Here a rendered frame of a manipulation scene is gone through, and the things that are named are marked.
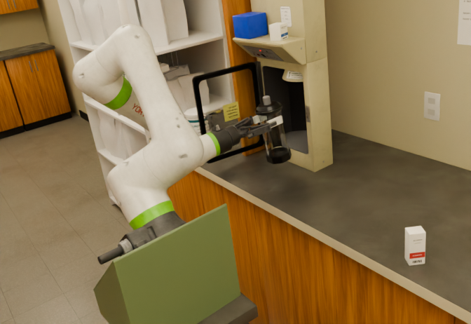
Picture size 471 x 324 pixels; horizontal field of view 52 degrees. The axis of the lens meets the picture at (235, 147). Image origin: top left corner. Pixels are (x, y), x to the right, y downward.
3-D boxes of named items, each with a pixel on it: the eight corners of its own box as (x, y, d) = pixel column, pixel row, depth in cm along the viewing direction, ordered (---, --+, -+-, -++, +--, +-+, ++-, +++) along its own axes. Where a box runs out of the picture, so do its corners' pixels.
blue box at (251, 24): (253, 32, 206) (251, 11, 203) (268, 34, 199) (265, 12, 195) (234, 38, 201) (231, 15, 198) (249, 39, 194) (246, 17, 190)
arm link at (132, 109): (115, 115, 158) (137, 89, 158) (103, 101, 166) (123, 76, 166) (183, 160, 184) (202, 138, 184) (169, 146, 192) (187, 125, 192)
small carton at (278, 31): (277, 38, 189) (275, 22, 187) (288, 38, 186) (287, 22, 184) (270, 41, 186) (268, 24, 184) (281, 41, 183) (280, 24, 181)
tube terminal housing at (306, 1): (305, 136, 242) (293, -25, 212) (355, 153, 217) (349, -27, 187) (266, 152, 230) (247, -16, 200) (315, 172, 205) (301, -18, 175)
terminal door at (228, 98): (264, 144, 226) (255, 61, 210) (206, 165, 214) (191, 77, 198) (263, 144, 227) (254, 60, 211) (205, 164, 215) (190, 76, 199)
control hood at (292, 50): (256, 55, 212) (253, 32, 208) (307, 64, 186) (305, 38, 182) (235, 61, 206) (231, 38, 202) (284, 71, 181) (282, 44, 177)
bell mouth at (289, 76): (303, 68, 217) (303, 56, 215) (332, 73, 204) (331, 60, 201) (273, 78, 208) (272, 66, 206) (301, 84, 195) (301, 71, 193)
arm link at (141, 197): (169, 206, 124) (135, 144, 128) (125, 237, 128) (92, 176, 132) (190, 203, 136) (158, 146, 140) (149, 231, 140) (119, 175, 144)
